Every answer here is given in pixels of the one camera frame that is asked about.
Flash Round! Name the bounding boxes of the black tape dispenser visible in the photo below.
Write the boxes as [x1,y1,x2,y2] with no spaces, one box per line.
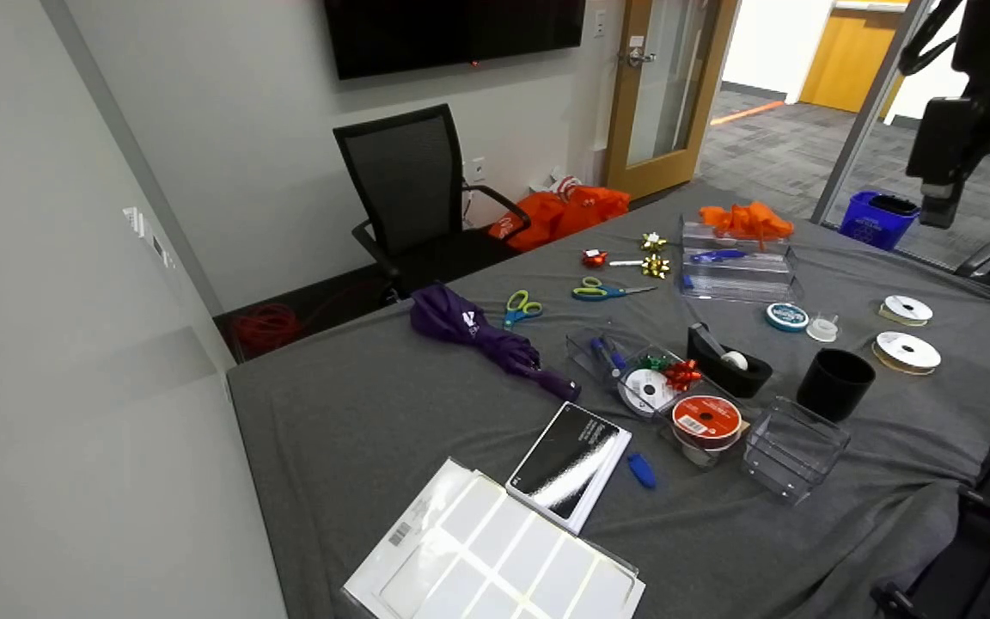
[688,325,773,401]

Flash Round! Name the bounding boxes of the small clear tape roll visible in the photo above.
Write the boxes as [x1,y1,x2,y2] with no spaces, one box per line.
[807,318,840,344]

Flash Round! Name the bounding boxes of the green blue small scissors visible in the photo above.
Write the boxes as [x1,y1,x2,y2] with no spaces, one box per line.
[501,289,545,326]

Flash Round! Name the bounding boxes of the green yellow scissors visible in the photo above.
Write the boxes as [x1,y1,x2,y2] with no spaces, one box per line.
[572,276,658,302]

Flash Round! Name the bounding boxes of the orange fabric bag on floor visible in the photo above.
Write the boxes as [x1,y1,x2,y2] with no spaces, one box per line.
[490,187,628,252]

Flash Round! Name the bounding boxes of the gold gift bow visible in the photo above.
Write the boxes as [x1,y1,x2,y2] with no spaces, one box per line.
[642,254,671,279]

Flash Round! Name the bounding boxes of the black white booklet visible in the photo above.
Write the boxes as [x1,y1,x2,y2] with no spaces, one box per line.
[504,404,633,532]

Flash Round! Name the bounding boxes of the white ribbon spool with bow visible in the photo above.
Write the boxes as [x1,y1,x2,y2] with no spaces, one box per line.
[614,368,677,418]

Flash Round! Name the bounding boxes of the black mesh office chair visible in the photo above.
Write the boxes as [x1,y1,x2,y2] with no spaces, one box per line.
[334,102,533,301]

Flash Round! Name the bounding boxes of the silver gift bow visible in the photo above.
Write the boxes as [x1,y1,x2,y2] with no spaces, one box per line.
[638,232,671,254]

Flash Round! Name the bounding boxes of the blue marker pen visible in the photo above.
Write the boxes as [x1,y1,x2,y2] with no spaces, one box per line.
[625,452,658,491]

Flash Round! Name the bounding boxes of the clear acrylic tray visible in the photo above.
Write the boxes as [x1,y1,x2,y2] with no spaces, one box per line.
[677,219,793,301]

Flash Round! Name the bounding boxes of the blue pen in tray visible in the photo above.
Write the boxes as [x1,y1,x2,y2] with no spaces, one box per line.
[684,248,750,270]

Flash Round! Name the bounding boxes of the orange ribbon spool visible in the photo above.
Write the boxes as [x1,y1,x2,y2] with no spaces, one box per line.
[671,397,750,468]

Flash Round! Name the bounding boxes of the white label sheet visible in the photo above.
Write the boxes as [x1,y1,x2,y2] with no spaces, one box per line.
[344,460,647,619]

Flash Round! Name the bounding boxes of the orange cloth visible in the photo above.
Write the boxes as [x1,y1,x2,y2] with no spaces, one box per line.
[698,199,793,245]

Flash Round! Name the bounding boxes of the grey table cloth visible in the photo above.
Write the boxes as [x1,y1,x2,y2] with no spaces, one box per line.
[232,225,990,619]

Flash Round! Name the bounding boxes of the blue ribbon spool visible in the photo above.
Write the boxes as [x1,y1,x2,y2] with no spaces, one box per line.
[765,302,812,333]

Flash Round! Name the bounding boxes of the wooden glass door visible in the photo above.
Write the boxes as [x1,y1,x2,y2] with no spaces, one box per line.
[601,0,740,199]

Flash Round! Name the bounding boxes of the clear plastic square box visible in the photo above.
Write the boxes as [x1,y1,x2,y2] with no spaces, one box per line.
[744,397,849,504]

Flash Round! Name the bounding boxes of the black cup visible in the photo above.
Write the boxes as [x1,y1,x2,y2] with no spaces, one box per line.
[799,347,876,422]

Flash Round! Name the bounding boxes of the blue recycling bin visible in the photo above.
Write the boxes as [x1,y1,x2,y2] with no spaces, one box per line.
[840,190,919,248]

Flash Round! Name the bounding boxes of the white spool far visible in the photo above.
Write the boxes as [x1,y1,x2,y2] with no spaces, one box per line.
[879,292,935,326]

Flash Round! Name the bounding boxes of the white spool near edge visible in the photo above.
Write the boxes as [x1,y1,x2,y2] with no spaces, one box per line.
[873,329,943,374]

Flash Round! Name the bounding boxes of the wall mounted black television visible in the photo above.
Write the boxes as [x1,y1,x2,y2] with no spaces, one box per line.
[322,0,583,80]

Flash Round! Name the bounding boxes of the black camera rig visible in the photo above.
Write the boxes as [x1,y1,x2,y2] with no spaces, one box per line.
[897,0,990,226]

